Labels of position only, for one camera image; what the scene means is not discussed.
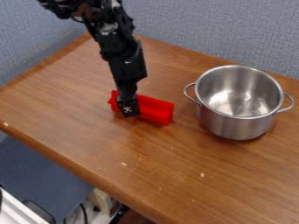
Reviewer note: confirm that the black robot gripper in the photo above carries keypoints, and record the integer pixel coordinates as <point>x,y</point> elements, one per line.
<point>129,71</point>

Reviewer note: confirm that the red rectangular block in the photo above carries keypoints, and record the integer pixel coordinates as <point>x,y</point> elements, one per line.
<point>154,110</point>

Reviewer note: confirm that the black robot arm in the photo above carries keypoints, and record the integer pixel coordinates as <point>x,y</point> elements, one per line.
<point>111,28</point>

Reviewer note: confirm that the stainless steel pot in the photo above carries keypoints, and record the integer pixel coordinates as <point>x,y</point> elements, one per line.
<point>238,100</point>

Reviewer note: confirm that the white items under table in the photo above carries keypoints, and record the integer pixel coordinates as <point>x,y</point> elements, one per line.
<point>99,209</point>

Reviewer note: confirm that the black and white chair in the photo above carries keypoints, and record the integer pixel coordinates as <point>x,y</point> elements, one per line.
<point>18,213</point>

